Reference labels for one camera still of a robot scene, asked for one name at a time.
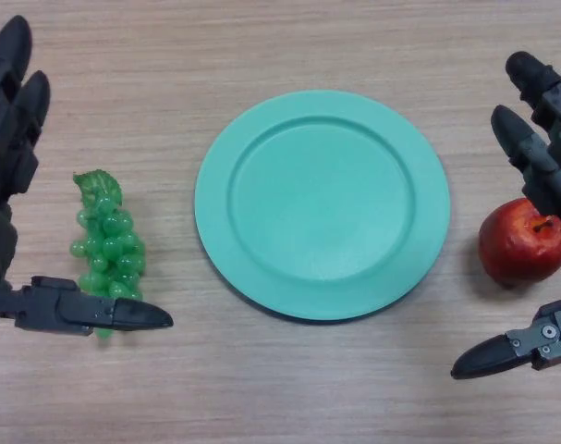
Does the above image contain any green plastic grape bunch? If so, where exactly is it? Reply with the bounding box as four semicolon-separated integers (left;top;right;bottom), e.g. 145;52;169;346
68;169;147;346

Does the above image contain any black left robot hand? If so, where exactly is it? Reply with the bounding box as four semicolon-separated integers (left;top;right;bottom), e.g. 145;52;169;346
0;15;175;342

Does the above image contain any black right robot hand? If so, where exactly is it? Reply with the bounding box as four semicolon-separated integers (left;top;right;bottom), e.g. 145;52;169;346
449;51;561;381

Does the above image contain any green round plate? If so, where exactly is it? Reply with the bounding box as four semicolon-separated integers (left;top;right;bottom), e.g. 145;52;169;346
194;89;450;323

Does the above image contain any red apple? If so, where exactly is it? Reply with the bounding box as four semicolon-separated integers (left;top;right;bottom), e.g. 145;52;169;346
477;197;561;288

